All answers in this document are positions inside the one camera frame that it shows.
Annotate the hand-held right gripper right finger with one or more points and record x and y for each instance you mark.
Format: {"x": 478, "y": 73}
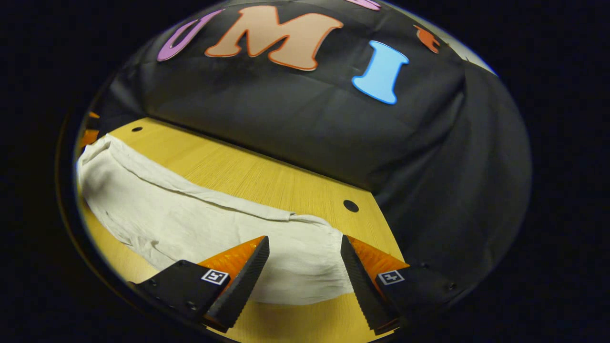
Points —
{"x": 364, "y": 290}

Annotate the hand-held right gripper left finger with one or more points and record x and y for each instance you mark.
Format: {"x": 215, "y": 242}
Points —
{"x": 243, "y": 286}

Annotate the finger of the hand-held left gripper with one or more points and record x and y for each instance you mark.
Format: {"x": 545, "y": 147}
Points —
{"x": 89, "y": 137}

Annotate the white jeans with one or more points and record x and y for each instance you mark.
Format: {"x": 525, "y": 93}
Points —
{"x": 190, "y": 224}

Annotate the black backdrop cloth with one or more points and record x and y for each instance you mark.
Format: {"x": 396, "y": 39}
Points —
{"x": 286, "y": 109}

